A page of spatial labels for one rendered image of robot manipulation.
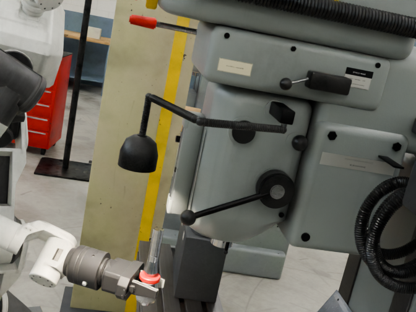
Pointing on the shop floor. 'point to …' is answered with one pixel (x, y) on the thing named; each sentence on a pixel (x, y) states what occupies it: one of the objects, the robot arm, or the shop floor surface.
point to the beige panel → (141, 59)
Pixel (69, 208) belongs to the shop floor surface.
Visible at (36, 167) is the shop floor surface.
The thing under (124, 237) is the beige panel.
